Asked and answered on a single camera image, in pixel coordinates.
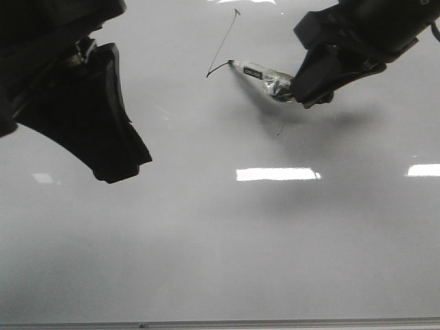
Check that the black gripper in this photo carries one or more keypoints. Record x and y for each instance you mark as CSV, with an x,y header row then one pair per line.
x,y
383,30
83,111

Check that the white whiteboard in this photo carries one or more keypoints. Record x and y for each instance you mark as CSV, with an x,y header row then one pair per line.
x,y
250,209

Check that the taped whiteboard marker pen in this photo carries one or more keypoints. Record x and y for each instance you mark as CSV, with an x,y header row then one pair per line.
x,y
276,84

